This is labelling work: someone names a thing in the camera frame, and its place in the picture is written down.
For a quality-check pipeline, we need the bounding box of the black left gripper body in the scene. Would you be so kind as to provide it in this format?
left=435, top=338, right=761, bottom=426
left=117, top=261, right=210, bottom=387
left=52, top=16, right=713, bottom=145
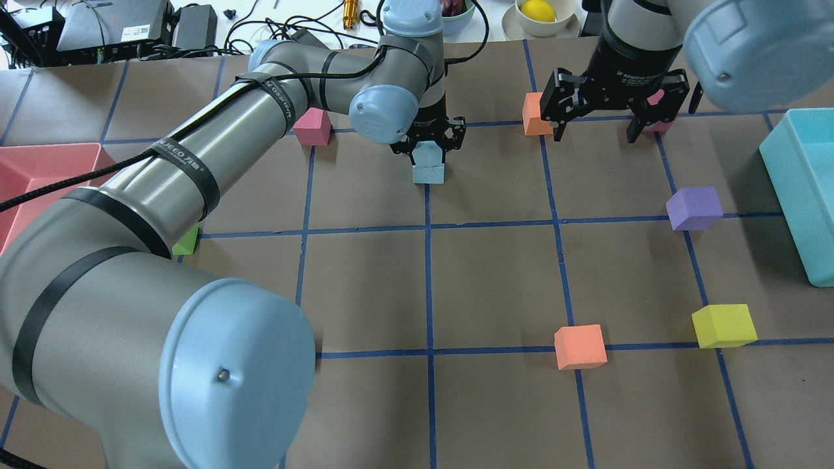
left=390, top=94, right=465, bottom=154

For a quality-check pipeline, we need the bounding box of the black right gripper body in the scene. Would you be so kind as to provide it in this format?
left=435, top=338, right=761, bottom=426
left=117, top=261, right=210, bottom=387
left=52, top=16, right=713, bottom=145
left=540, top=33, right=691, bottom=122

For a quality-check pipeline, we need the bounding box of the light blue block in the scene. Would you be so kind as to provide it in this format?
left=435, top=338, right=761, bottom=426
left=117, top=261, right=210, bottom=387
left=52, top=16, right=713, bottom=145
left=414, top=141, right=443, bottom=166
left=412, top=163, right=446, bottom=184

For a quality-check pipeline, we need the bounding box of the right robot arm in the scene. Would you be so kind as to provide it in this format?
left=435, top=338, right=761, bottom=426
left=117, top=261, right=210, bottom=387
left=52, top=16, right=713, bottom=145
left=539, top=1, right=833, bottom=143

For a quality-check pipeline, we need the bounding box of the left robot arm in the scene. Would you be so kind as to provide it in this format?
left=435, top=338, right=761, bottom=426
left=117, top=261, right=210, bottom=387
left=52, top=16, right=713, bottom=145
left=2, top=1, right=444, bottom=468

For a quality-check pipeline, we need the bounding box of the pink block, far right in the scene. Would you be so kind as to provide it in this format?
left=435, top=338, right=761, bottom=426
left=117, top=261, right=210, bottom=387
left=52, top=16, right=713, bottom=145
left=642, top=90, right=678, bottom=135

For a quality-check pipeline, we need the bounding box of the pink block, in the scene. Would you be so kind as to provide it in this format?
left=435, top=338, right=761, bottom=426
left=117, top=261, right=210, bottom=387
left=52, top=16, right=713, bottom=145
left=642, top=90, right=678, bottom=135
left=293, top=107, right=332, bottom=147

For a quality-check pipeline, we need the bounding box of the orange block, far right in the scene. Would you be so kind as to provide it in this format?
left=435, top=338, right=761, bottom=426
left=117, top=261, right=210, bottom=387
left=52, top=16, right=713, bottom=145
left=522, top=92, right=554, bottom=136

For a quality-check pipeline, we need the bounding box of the orange block, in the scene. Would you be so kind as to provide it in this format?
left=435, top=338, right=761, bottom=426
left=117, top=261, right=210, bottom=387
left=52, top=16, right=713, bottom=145
left=554, top=324, right=608, bottom=371
left=522, top=92, right=554, bottom=136

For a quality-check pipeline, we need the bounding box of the pink block, far left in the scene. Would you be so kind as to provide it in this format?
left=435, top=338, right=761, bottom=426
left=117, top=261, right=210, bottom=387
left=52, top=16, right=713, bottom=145
left=293, top=107, right=332, bottom=147

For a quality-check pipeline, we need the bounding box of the white bowl with lemon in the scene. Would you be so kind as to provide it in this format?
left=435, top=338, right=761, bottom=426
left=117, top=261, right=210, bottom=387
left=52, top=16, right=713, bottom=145
left=502, top=1, right=580, bottom=40

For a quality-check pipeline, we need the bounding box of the purple block, right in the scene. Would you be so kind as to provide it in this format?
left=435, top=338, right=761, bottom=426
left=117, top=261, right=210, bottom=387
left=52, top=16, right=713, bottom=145
left=665, top=186, right=724, bottom=231

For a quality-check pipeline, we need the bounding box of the blue bowl with fruit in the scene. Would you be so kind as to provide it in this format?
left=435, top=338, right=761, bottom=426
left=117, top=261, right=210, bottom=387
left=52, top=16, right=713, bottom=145
left=440, top=0, right=476, bottom=36

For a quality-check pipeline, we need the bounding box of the teal plastic tray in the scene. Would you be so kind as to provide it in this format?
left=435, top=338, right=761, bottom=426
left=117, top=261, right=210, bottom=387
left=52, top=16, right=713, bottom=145
left=760, top=107, right=833, bottom=287

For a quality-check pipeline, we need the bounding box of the yellow foam block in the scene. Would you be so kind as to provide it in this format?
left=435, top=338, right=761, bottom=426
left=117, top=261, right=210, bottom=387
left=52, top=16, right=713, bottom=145
left=691, top=305, right=759, bottom=349

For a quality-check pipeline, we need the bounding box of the orange block, near right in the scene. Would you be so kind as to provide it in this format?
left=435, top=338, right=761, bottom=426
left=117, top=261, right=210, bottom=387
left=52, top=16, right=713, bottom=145
left=554, top=324, right=608, bottom=371

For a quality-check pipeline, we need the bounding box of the black power adapter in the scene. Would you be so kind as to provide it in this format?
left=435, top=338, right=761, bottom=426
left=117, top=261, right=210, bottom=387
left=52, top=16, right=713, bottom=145
left=172, top=4, right=217, bottom=50

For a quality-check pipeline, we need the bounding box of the green foam block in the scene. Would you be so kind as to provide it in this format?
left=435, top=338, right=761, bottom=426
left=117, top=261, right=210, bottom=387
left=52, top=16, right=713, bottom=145
left=171, top=225, right=200, bottom=257

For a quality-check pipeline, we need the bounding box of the pink plastic tray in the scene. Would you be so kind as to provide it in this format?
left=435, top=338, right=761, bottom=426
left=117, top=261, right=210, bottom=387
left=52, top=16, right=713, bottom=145
left=1, top=143, right=115, bottom=252

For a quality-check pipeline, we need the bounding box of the orange screwdriver handle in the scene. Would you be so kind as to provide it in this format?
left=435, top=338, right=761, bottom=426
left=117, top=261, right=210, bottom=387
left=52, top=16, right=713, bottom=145
left=342, top=0, right=360, bottom=31

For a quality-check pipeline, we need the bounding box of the black arm cable, left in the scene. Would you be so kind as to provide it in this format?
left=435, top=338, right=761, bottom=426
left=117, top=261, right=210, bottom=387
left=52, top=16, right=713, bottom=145
left=0, top=0, right=489, bottom=212

